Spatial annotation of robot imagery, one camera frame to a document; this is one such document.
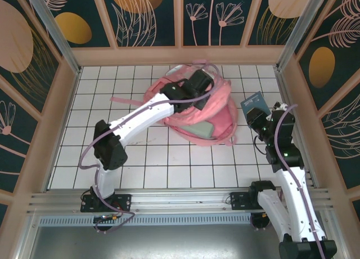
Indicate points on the pink student backpack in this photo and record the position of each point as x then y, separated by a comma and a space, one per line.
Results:
219, 112

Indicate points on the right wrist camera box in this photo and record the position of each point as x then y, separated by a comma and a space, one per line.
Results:
279, 107

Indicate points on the left small circuit board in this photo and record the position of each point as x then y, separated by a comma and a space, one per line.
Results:
107, 218

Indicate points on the right aluminium corner post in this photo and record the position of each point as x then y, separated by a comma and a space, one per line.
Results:
302, 28

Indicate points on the pale green pencil case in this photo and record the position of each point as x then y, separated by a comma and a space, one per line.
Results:
197, 129

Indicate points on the aluminium side rail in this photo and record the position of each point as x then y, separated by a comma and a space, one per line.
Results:
281, 84

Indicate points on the left aluminium corner post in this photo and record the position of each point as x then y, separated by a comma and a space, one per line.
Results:
53, 28

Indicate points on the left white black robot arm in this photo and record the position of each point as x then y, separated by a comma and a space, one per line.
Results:
140, 118

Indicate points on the aluminium corner post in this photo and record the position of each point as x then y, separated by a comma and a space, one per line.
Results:
302, 28
53, 28

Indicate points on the long aluminium mounting rail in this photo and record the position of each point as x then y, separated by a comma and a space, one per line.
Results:
180, 198

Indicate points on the grey metal sheet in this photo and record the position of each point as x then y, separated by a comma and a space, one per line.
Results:
180, 242

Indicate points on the small dark blue booklet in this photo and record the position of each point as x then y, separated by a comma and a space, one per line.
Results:
254, 101

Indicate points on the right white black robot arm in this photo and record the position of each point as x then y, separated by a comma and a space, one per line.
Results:
292, 202

